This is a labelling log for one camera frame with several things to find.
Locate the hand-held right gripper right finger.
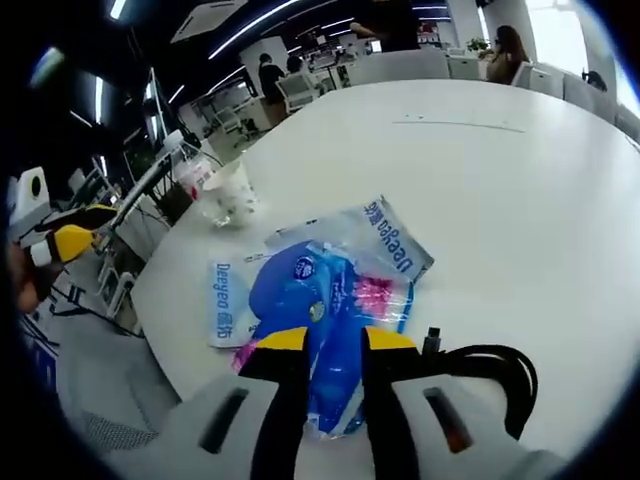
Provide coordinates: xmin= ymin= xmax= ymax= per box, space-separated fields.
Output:
xmin=362 ymin=325 xmax=569 ymax=480

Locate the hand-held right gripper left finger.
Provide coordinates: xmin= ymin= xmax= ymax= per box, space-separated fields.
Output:
xmin=115 ymin=324 xmax=309 ymax=480

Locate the small blue pink packet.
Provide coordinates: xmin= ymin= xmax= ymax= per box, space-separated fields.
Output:
xmin=304 ymin=242 xmax=417 ymax=442

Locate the black cable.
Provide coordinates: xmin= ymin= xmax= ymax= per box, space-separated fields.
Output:
xmin=422 ymin=327 xmax=539 ymax=442

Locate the clear bag with blue pad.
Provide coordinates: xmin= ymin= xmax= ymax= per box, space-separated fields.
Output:
xmin=207 ymin=238 xmax=361 ymax=371

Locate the white paper cup green print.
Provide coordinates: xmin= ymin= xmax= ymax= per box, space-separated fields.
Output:
xmin=202 ymin=162 xmax=262 ymax=229

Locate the clear bag with white label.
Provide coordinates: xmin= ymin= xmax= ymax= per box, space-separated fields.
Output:
xmin=264 ymin=194 xmax=435 ymax=287

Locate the person's left hand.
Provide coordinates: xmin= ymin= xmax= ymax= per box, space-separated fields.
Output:
xmin=12 ymin=247 xmax=67 ymax=312

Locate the grey mesh chair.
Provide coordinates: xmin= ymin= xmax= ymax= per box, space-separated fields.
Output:
xmin=49 ymin=319 xmax=182 ymax=451

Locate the white table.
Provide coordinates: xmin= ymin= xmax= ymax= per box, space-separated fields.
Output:
xmin=130 ymin=78 xmax=640 ymax=480

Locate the ceiling air vent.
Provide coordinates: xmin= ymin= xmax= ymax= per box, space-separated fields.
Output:
xmin=169 ymin=0 xmax=251 ymax=44

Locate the white office chair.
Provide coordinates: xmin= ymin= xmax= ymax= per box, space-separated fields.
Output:
xmin=274 ymin=69 xmax=321 ymax=114
xmin=514 ymin=59 xmax=566 ymax=94

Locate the narrow bright window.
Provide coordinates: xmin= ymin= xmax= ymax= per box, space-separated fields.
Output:
xmin=527 ymin=0 xmax=591 ymax=71

